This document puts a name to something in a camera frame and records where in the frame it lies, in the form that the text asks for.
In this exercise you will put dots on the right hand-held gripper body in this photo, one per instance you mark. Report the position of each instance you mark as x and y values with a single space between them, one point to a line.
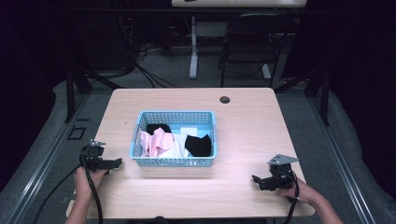
280 174

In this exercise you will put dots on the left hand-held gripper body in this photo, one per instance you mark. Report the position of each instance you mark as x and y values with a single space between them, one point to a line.
92 153

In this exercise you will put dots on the person's left hand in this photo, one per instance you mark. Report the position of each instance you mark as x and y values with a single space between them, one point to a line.
84 183

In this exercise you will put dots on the person's right hand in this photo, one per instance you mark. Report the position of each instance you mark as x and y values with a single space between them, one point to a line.
300 192

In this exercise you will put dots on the pink cloth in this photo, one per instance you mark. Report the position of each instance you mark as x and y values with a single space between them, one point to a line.
157 141

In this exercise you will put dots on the small black cloth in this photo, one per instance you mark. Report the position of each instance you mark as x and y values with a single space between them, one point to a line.
157 127

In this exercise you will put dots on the white cloth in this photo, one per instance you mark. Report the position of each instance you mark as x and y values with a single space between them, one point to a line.
176 147

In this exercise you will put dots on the large black cloth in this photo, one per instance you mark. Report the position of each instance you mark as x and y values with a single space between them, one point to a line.
199 145

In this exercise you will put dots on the black metal stand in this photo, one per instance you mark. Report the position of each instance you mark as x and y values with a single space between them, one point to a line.
320 90
73 87

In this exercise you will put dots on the blue plastic basket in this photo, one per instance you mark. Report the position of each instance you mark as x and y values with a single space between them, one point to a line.
174 118

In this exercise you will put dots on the pale folded cloth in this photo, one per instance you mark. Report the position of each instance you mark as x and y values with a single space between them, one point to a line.
189 131

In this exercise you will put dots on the black folding chair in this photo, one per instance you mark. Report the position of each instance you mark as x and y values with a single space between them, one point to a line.
249 46

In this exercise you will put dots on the white desk leg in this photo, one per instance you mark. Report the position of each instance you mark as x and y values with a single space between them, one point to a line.
193 49

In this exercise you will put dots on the grey floor rail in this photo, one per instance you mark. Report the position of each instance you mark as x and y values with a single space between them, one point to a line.
40 168
342 161

